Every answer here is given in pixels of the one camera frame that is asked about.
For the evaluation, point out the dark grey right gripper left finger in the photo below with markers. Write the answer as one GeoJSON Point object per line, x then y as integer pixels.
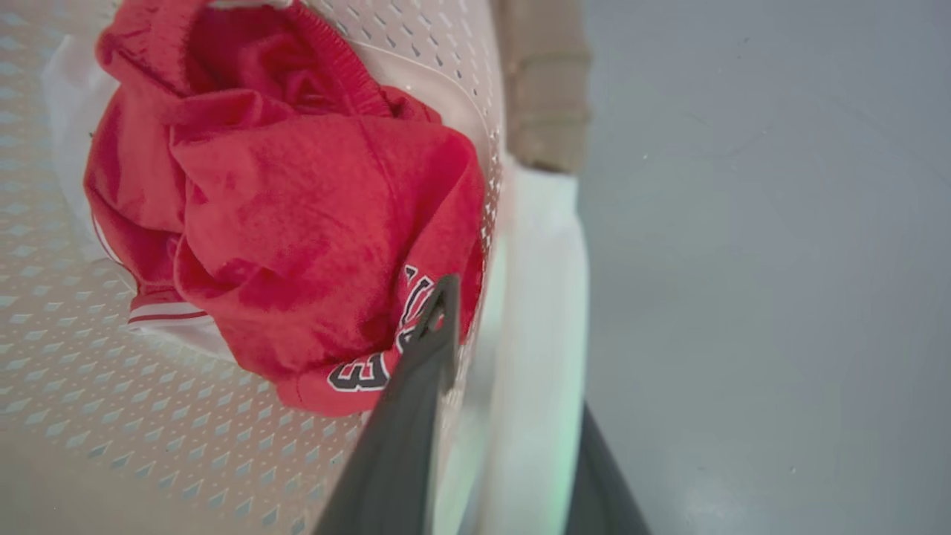
{"type": "Point", "coordinates": [401, 453]}

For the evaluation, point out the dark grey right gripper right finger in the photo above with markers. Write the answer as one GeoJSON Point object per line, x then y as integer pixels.
{"type": "Point", "coordinates": [598, 490]}

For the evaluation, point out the white perforated plastic laundry basket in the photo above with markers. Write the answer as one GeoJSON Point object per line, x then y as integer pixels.
{"type": "Point", "coordinates": [148, 416]}

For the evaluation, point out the red jersey with lettering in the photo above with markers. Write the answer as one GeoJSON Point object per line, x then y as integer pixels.
{"type": "Point", "coordinates": [297, 223]}

